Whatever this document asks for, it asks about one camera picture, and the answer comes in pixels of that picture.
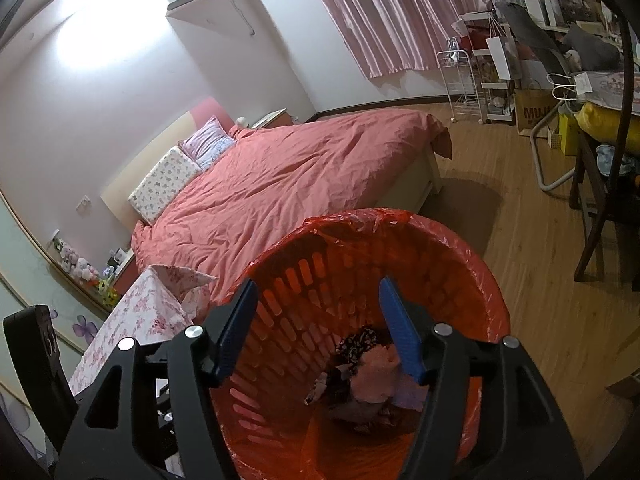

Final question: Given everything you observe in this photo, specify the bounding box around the pink striped pillow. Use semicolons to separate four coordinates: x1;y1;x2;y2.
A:
178;116;237;170

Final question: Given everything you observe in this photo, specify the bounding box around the white wire rack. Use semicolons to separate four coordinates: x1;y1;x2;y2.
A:
436;37;484;124

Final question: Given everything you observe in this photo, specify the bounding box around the orange basket with red liner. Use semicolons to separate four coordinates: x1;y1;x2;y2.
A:
207;208;512;480

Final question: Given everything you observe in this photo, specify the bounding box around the black curved pole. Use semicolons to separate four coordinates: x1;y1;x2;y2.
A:
594;0;640;262

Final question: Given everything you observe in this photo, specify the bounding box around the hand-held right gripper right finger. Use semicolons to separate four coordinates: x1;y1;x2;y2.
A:
378;276;586;480

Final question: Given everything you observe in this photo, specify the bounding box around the brown paper bag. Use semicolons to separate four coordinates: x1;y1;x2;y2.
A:
514;87;562;137

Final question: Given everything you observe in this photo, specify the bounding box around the bed with pink duvet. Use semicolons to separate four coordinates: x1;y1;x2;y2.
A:
131;108;453;306

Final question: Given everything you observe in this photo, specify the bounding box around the grey cloth bundle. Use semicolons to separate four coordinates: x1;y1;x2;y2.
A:
565;25;622;69

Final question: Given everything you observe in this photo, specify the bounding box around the yellow plush toy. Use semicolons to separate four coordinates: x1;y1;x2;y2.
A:
97;277;121;306

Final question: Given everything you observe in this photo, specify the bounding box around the black floral cloth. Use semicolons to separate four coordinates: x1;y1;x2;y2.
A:
336;326;383;376

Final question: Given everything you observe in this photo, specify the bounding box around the white paper bag with handles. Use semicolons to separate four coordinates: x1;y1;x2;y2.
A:
547;71;640;105

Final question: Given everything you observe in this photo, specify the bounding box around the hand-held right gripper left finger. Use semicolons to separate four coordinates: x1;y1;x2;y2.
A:
59;279;259;480

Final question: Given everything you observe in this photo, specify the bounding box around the beige and pink headboard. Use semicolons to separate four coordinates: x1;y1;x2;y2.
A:
100;100;236;221

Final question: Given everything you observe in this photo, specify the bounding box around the plush toy bouquet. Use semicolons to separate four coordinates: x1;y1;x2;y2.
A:
52;237;101;284

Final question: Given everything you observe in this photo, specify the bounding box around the white shelf trolley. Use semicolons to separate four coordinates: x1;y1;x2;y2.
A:
470;45;519;126

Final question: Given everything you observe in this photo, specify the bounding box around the dark wooden chair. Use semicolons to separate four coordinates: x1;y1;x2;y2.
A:
569;130;640;289

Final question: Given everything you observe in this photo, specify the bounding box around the pink striped curtain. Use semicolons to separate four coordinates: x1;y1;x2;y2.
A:
297;0;523;79

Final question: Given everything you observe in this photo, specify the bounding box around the wardrobe with flower-print sliding doors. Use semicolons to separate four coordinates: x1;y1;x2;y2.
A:
0;190;112;461

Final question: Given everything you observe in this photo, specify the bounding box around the white floral pillow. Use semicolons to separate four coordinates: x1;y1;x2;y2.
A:
127;146;202;226

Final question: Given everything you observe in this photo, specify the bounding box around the dark blue snack packet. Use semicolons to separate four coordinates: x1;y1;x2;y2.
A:
304;366;351;407

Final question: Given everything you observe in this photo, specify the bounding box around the white bed base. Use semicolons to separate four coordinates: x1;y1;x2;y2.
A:
387;147;444;213

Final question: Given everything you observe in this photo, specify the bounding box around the white metal tube frame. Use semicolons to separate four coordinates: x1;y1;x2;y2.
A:
529;105;577;194

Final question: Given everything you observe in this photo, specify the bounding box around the pink nightstand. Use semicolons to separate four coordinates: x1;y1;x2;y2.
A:
107;250;137;297

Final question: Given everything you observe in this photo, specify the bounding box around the wooden nightstand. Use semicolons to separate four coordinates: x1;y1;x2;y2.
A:
252;108;294;130

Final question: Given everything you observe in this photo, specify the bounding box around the hanging white paper bag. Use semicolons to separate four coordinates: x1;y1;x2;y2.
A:
485;35;514;84

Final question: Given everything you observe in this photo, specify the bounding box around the yellow cushion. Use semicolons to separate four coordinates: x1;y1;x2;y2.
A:
575;101;640;154

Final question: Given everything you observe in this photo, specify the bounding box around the pink floral tablecloth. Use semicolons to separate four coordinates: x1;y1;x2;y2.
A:
67;264;218;396

